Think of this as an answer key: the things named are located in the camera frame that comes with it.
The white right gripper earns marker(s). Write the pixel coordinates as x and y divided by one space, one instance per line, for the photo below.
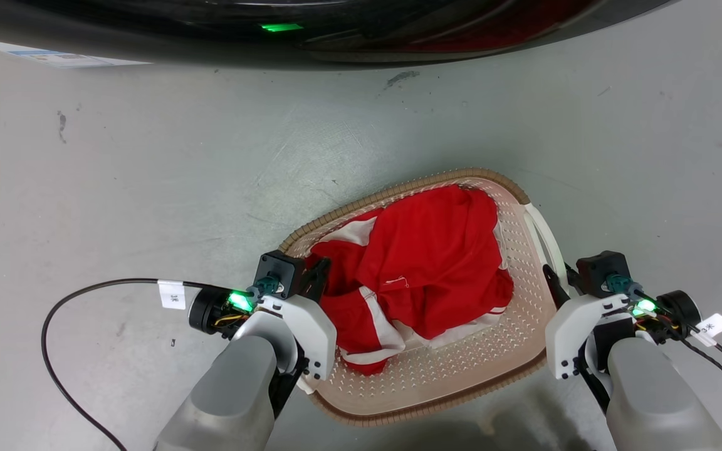
571 335

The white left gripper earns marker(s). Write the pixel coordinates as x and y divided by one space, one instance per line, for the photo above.
308 329

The beige perforated laundry basket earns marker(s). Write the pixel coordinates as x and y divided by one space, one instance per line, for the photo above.
455 369

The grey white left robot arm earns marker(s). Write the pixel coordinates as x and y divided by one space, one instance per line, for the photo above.
229 394

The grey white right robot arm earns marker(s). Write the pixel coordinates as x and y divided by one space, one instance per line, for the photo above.
655 401

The red white-trimmed garment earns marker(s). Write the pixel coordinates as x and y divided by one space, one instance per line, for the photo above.
430 263

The dark washing machine front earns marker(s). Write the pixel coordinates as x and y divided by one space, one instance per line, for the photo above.
348 25

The white printed paper sheet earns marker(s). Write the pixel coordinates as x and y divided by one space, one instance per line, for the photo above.
60 58

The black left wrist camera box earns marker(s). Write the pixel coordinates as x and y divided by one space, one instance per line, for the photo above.
281 272

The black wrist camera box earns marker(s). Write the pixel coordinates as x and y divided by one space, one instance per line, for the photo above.
281 272
602 270

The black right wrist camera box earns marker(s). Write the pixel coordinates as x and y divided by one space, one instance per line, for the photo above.
602 270

